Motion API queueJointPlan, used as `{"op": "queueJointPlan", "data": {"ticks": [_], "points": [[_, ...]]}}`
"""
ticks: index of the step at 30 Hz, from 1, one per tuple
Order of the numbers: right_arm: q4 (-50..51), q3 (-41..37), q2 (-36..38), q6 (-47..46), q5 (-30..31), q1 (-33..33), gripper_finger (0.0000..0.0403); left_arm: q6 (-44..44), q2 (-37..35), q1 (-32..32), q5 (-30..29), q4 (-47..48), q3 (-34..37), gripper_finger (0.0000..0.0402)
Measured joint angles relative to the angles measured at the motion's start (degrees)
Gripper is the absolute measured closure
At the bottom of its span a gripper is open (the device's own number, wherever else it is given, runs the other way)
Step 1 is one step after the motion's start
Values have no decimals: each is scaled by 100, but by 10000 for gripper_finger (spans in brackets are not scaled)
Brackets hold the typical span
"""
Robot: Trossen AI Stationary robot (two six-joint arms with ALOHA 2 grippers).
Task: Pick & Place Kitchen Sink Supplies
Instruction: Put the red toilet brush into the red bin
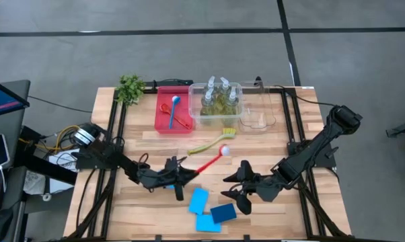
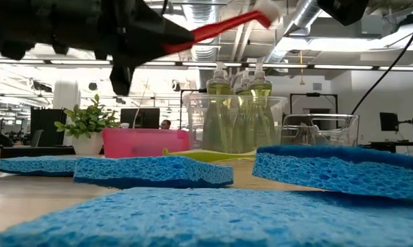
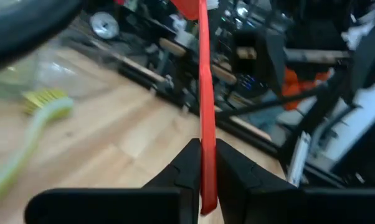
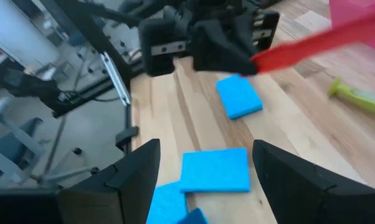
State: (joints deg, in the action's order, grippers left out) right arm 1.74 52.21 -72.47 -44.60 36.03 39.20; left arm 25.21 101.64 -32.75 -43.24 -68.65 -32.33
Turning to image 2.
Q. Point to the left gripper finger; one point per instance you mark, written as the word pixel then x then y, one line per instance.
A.
pixel 158 27
pixel 144 53

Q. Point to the red dish brush white bristles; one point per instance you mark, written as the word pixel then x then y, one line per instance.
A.
pixel 227 25

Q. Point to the blue cellulose sponge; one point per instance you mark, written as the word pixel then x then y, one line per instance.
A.
pixel 330 171
pixel 38 166
pixel 151 171
pixel 210 219

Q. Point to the black monitor on arm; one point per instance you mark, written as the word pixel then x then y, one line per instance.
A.
pixel 388 121

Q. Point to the black computer monitor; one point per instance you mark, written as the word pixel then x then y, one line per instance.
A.
pixel 146 118

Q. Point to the person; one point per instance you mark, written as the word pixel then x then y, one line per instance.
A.
pixel 165 124

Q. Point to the large clear plastic bin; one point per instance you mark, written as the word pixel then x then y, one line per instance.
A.
pixel 194 120

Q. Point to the red plastic bin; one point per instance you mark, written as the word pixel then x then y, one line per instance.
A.
pixel 141 142

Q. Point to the green plant in white pot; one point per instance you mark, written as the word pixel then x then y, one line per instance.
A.
pixel 88 142

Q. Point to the small clear plastic bin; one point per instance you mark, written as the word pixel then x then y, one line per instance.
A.
pixel 319 130

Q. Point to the black metal frame stand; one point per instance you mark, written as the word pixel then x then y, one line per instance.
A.
pixel 313 94

